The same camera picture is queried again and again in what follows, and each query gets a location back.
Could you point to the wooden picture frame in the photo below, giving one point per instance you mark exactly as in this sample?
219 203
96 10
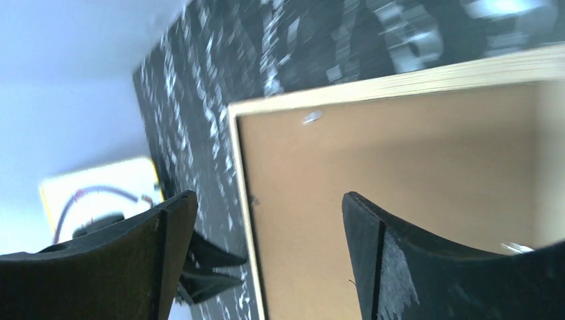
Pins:
397 84

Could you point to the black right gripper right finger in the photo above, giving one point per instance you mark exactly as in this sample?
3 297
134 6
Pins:
402 271

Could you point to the yellow-rimmed whiteboard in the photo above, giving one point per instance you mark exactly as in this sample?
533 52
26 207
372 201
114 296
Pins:
75 199

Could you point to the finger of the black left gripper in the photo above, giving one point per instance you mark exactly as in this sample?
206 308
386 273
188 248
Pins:
209 255
198 286

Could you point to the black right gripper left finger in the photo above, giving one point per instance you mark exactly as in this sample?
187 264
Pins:
128 270

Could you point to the brown cardboard backing board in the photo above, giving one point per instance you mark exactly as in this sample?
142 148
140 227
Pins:
397 176

